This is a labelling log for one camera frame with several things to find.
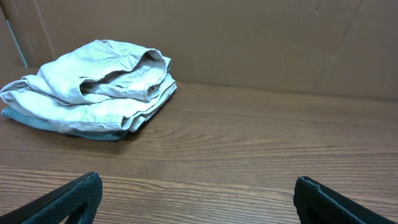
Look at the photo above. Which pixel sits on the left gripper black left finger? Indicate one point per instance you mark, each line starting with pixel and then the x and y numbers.
pixel 74 202

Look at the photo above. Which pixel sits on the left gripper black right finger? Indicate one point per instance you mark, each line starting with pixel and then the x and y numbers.
pixel 318 204

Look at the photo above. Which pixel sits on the teal folded garment under trousers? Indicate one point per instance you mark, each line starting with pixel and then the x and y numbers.
pixel 11 113

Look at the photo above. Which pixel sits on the beige folded trousers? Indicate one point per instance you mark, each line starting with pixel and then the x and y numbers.
pixel 102 86

